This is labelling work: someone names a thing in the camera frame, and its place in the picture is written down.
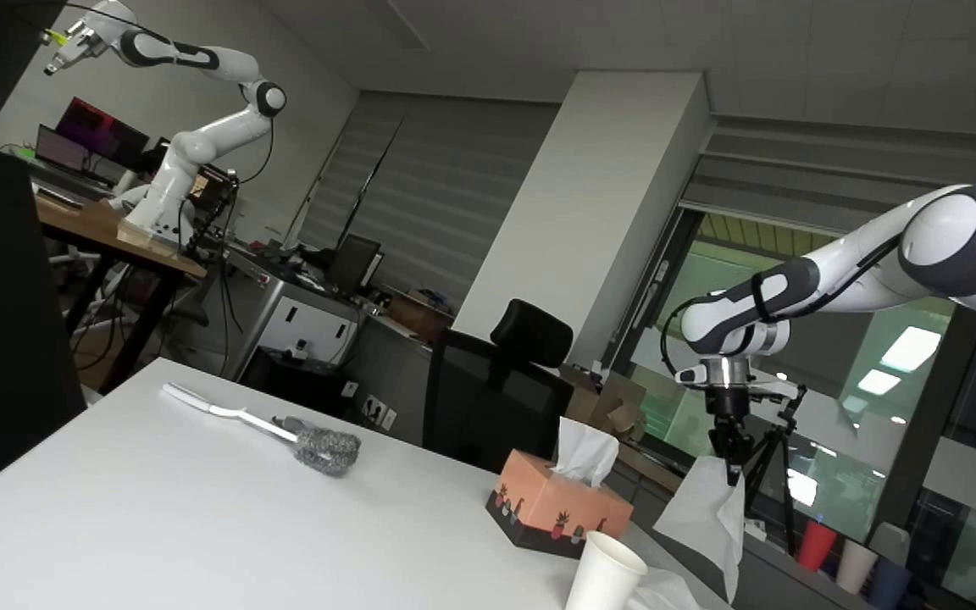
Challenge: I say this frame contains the silver metal cabinet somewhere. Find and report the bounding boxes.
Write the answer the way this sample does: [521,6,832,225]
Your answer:
[240,278,371,373]

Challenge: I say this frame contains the white tissue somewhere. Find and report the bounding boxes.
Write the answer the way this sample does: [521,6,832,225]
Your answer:
[652,451,753,603]
[552,412,625,495]

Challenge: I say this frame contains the wooden desk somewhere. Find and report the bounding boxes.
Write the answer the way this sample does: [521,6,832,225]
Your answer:
[32,182,209,286]

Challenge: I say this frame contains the red cup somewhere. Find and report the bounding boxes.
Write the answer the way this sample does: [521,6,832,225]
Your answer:
[795,520,844,575]

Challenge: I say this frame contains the monitor with pink screen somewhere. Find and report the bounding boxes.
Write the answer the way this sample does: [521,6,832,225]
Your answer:
[55,94,156,164]

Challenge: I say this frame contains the orange tissue box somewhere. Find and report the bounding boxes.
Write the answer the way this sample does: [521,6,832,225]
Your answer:
[482,449,636,564]

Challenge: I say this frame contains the black office chair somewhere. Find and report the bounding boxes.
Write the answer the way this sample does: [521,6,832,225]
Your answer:
[420,296,575,473]

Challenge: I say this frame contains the black tripod stand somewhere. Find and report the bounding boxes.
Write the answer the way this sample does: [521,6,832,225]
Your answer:
[735,421,813,556]

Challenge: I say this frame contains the white plastic cup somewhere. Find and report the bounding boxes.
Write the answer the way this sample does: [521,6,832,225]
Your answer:
[833,537,883,597]

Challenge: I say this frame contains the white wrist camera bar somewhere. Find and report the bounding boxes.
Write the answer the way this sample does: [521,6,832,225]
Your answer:
[675,358,803,407]

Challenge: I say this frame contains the grey brush with white handle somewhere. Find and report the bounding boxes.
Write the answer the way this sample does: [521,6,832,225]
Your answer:
[156,380,365,482]

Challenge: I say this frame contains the black partition panel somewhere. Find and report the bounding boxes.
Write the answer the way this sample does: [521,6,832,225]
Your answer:
[0,94,90,508]

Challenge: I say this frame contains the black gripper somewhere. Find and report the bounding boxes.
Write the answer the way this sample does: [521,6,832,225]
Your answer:
[705,386,768,488]

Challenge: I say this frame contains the grey window blinds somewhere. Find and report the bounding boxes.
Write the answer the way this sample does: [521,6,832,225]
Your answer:
[296,92,563,316]

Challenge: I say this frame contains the open brown cardboard box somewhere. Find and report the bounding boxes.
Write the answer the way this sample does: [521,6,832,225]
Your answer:
[563,367,652,449]

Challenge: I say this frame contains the black monitor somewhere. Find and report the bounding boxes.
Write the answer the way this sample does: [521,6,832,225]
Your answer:
[322,229,388,296]

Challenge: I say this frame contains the blue cup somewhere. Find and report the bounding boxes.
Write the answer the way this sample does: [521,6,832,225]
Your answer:
[866,556,913,610]

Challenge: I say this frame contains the white paper cup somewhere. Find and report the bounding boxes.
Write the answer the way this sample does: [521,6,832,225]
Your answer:
[563,530,655,610]

